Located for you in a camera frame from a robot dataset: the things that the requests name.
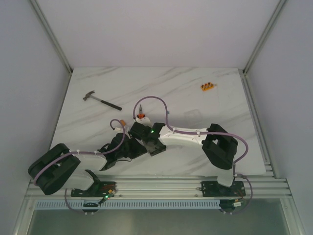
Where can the white slotted cable duct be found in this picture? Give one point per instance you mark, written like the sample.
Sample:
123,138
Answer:
122,204

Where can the orange handled screwdriver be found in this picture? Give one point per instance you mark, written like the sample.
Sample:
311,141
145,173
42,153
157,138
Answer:
123,122

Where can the orange handled pliers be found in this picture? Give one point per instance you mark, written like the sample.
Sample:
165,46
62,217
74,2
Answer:
140,115

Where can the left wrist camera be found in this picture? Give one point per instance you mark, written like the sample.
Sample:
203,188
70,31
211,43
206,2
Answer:
122,130

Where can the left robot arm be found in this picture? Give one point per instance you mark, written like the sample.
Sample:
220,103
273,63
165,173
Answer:
61,168

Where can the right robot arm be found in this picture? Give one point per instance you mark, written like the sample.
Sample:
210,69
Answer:
217,144

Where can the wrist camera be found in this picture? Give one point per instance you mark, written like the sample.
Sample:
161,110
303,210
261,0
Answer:
122,130
144,121

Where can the orange fuse holder block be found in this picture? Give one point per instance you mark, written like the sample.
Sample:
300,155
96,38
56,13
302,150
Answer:
208,86

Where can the black fuse box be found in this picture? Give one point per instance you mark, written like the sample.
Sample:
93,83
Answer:
155,148

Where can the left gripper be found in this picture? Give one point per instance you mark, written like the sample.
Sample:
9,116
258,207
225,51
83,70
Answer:
128,150

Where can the clear plastic fuse box cover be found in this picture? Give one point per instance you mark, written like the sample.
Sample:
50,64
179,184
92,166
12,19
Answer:
193,116

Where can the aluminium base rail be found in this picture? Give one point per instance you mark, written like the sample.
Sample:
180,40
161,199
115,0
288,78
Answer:
188,186

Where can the claw hammer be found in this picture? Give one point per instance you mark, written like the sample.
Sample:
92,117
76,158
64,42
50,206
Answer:
90,95

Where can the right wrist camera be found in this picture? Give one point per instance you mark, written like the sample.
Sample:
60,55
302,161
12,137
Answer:
144,121

